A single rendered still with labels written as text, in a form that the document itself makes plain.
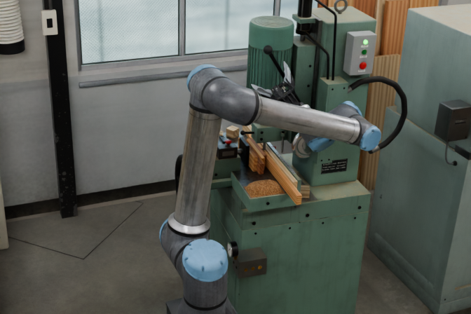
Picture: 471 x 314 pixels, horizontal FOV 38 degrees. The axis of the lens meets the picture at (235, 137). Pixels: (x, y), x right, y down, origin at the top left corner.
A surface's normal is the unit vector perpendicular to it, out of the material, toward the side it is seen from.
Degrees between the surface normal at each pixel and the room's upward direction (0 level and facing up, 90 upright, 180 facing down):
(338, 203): 90
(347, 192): 0
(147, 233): 0
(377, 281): 0
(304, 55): 90
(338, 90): 90
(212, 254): 8
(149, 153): 90
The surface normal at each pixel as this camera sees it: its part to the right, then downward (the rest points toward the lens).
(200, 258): 0.06, -0.83
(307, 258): 0.32, 0.42
